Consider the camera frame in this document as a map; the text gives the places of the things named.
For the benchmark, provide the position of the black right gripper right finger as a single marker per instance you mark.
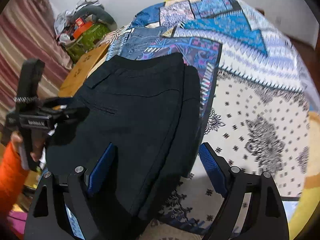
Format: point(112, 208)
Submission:
point(252, 207)

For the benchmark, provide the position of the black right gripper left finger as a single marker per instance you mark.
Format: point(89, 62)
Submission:
point(60, 207)

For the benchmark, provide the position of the black pants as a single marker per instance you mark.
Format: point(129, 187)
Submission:
point(149, 111)

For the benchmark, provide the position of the left hand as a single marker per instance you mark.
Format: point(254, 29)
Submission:
point(38, 145)

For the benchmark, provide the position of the orange floral blanket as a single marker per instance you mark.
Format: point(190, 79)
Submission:
point(307, 211)

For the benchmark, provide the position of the wooden lap desk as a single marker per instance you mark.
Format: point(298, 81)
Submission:
point(80, 71)

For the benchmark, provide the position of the maroon striped curtain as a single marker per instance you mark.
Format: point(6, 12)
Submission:
point(27, 32)

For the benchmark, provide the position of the green storage bag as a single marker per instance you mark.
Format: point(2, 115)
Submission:
point(87, 41)

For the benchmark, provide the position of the orange box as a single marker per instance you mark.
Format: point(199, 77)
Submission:
point(81, 27)

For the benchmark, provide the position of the blue patchwork bedspread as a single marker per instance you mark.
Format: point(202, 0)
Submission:
point(256, 90)

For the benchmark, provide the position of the folded blue jeans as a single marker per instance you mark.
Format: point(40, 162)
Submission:
point(139, 40)

